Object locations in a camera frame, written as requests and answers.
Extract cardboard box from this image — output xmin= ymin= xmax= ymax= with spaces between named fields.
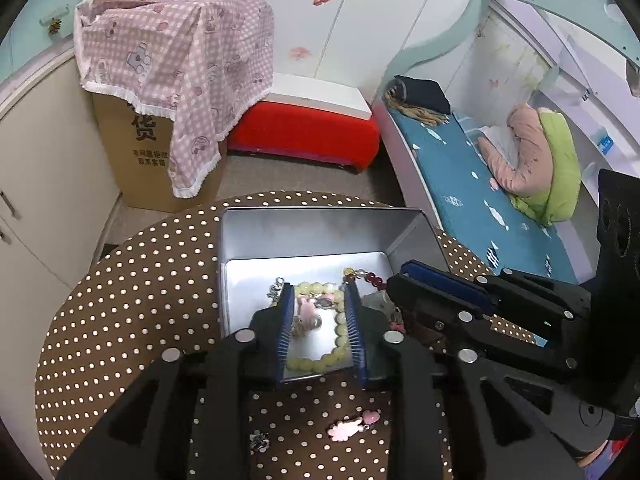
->
xmin=91 ymin=91 xmax=228 ymax=213

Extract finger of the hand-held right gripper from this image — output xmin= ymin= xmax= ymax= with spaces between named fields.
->
xmin=400 ymin=259 xmax=595 ymax=350
xmin=386 ymin=272 xmax=592 ymax=382

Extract grey metal box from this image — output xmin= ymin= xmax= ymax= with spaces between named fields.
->
xmin=217 ymin=206 xmax=451 ymax=376

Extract pink checked cloth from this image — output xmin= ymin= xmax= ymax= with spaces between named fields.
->
xmin=74 ymin=0 xmax=276 ymax=200

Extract white board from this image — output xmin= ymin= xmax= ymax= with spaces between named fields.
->
xmin=260 ymin=72 xmax=373 ymax=122

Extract cream bead bracelet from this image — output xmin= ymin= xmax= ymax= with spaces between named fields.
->
xmin=285 ymin=280 xmax=358 ymax=375

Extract folded black clothes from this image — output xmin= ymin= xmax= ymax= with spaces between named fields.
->
xmin=392 ymin=75 xmax=452 ymax=115

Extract teal drawer chest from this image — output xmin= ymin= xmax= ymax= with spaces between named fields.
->
xmin=0 ymin=0 xmax=96 ymax=81

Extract purple wall shelf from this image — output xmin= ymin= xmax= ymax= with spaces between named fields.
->
xmin=490 ymin=0 xmax=640 ymax=201

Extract small pink charm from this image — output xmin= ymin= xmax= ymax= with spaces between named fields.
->
xmin=295 ymin=297 xmax=323 ymax=333

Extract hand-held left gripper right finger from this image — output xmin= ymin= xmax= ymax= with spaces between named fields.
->
xmin=344 ymin=281 xmax=588 ymax=480

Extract white pillow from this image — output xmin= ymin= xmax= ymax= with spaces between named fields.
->
xmin=477 ymin=125 xmax=523 ymax=161

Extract tan scarf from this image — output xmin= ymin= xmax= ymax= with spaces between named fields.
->
xmin=385 ymin=87 xmax=451 ymax=127

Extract dark red bead bracelet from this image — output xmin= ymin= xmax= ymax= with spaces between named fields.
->
xmin=342 ymin=267 xmax=390 ymax=292

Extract cream low cabinet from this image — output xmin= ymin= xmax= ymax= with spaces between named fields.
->
xmin=0 ymin=40 xmax=123 ymax=461

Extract silver keychain clasp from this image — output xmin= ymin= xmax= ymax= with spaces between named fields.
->
xmin=265 ymin=275 xmax=287 ymax=306

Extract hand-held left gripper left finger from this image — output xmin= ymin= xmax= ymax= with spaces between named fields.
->
xmin=56 ymin=282 xmax=296 ymax=480

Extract grey pendant charm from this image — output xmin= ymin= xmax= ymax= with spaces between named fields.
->
xmin=361 ymin=291 xmax=405 ymax=333

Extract red stool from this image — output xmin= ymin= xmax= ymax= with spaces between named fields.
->
xmin=226 ymin=101 xmax=381 ymax=175

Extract pink doll charm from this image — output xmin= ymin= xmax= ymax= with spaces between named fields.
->
xmin=327 ymin=409 xmax=382 ymax=443

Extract pink and green pillow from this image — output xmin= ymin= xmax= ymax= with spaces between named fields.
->
xmin=510 ymin=107 xmax=583 ymax=227

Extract blue bed sheet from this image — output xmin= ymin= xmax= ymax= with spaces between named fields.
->
xmin=385 ymin=107 xmax=581 ymax=286

